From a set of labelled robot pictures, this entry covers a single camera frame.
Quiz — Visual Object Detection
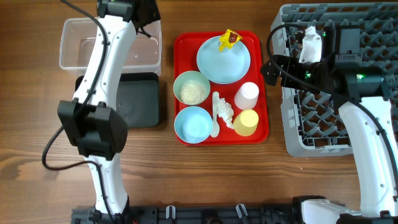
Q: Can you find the light blue plate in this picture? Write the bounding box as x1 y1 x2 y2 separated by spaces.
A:
197 36 251 84

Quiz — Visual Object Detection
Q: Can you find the yellow plastic cup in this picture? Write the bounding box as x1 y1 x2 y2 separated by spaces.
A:
233 110 259 136

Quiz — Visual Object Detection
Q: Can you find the white plastic spoon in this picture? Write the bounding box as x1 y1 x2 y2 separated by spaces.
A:
210 91 220 138

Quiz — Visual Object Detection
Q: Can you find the pale green bowl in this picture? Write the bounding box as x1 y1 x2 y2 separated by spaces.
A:
173 70 210 106

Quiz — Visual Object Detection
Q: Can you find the white tissue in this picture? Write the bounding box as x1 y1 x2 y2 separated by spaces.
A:
217 98 234 129

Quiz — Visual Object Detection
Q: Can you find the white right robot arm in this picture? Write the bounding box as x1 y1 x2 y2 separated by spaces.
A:
261 26 397 223

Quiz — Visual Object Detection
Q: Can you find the clear plastic bin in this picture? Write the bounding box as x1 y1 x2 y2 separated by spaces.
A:
59 18 162 76

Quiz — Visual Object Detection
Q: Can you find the white rice pile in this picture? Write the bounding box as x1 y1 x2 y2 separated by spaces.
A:
178 80 207 105

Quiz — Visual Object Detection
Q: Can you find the black plastic bin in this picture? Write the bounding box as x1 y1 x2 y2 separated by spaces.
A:
69 72 159 134

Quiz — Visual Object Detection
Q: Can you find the red plastic tray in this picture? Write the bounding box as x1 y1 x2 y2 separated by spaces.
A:
174 30 269 146

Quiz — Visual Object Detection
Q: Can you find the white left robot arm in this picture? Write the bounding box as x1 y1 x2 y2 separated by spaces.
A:
58 1 160 223

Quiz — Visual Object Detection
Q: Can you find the light blue bowl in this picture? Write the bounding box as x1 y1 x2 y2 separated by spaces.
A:
174 106 213 144

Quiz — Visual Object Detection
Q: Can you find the yellow snack wrapper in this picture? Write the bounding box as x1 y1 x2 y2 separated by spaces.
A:
218 29 243 52

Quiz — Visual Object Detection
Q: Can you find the grey dishwasher rack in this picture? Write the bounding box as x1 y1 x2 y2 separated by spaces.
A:
271 2 397 157

